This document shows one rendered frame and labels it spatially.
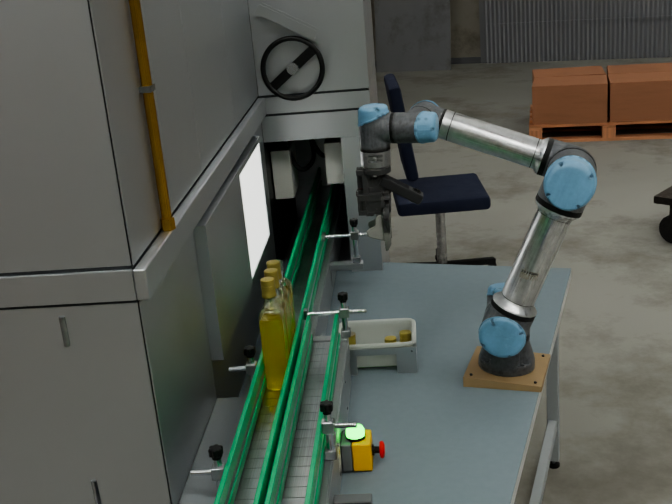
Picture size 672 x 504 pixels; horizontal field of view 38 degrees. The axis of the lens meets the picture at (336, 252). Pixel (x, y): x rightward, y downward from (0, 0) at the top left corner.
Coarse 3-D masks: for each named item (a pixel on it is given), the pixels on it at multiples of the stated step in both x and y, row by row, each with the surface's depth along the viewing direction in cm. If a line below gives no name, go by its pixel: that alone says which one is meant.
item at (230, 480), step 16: (304, 224) 336; (304, 240) 333; (288, 272) 289; (256, 368) 230; (256, 384) 224; (256, 400) 225; (256, 416) 222; (240, 432) 202; (240, 448) 201; (240, 464) 200; (224, 480) 185; (224, 496) 183
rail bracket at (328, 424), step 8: (320, 408) 201; (328, 408) 201; (328, 416) 202; (328, 424) 202; (336, 424) 203; (344, 424) 202; (352, 424) 202; (328, 432) 202; (328, 440) 204; (328, 448) 204; (336, 448) 205; (328, 456) 204; (336, 456) 204
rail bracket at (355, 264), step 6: (354, 222) 317; (354, 228) 318; (324, 234) 319; (336, 234) 320; (342, 234) 320; (348, 234) 319; (354, 234) 318; (360, 234) 319; (366, 234) 319; (324, 240) 320; (354, 240) 319; (354, 246) 320; (354, 252) 321; (354, 258) 321; (360, 258) 322; (330, 264) 323; (336, 264) 322; (342, 264) 322; (348, 264) 321; (354, 264) 321; (360, 264) 321; (330, 270) 322; (336, 270) 322
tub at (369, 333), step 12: (348, 324) 281; (360, 324) 281; (372, 324) 281; (384, 324) 281; (396, 324) 280; (408, 324) 280; (360, 336) 282; (372, 336) 282; (384, 336) 282; (396, 336) 281; (360, 348) 267
